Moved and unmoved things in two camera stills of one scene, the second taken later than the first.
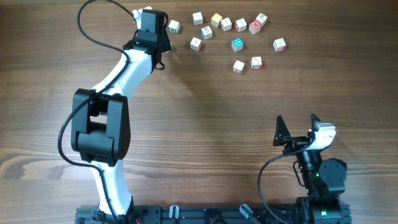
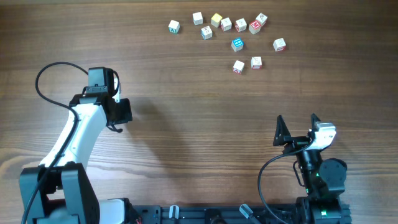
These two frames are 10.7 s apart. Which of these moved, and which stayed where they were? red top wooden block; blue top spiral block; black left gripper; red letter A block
Moved: black left gripper
Stayed: red top wooden block; blue top spiral block; red letter A block
